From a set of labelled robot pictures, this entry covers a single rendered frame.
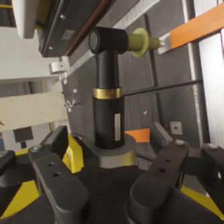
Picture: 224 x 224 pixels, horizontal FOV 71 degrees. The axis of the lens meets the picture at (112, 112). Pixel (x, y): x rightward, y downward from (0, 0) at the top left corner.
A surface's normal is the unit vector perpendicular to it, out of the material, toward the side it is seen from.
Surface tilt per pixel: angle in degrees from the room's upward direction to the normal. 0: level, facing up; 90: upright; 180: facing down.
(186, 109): 0
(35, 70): 90
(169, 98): 0
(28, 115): 90
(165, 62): 0
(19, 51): 90
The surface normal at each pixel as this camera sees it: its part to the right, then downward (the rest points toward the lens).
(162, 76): -0.85, 0.18
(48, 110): 0.50, -0.01
